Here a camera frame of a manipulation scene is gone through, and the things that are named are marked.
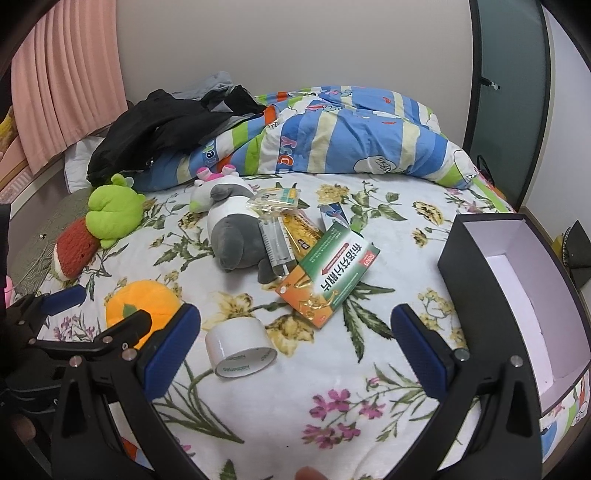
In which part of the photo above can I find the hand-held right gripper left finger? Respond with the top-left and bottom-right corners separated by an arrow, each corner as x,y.
48,302 -> 204,480

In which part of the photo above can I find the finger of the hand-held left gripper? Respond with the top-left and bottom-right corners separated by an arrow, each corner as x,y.
27,310 -> 154,366
9,284 -> 88,324

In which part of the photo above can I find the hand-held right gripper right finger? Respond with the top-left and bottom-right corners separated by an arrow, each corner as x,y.
390,303 -> 549,480

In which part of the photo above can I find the white tape roll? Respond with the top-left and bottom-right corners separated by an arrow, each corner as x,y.
204,316 -> 279,380

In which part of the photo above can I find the black cardboard box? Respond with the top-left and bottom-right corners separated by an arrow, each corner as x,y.
437,212 -> 591,411

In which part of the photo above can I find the green orange medicine box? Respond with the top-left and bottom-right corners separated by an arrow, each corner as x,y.
276,224 -> 382,329

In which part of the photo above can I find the clear plastic syringe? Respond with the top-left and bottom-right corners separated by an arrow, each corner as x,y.
259,218 -> 296,280

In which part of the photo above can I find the blue white tube box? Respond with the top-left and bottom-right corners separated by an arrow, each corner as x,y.
318,203 -> 354,232

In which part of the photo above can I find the yellow bread packet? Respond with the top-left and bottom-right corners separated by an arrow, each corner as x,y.
279,210 -> 324,261

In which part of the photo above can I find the orange plush toy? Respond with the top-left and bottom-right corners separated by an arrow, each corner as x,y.
105,279 -> 182,349

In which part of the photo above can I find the red plush toy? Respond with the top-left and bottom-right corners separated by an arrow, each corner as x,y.
50,216 -> 100,281

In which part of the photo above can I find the grey patterned mat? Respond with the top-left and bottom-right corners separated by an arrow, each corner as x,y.
9,187 -> 93,296

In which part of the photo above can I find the green frog plush toy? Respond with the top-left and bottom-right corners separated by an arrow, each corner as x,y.
87,173 -> 147,249

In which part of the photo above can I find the grey white plush toy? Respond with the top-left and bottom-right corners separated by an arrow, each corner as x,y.
190,178 -> 287,284

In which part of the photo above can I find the white pillow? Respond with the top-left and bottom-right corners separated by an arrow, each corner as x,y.
63,138 -> 112,193

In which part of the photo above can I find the pink striped plush toy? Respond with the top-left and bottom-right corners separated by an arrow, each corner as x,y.
196,165 -> 237,183

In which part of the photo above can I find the clear packet with yellow box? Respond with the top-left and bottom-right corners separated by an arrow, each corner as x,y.
247,184 -> 301,217

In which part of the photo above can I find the black jacket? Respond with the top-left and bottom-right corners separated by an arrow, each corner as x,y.
87,85 -> 269,188

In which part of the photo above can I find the pink curtain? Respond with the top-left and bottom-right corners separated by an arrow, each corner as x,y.
10,0 -> 129,175

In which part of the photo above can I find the striped cartoon quilt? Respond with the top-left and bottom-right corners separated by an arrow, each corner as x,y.
134,84 -> 481,190

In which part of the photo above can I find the grey clothing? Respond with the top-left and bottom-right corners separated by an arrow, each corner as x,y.
173,71 -> 241,112

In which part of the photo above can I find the frosted glass door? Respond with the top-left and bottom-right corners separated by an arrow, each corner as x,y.
467,0 -> 553,153

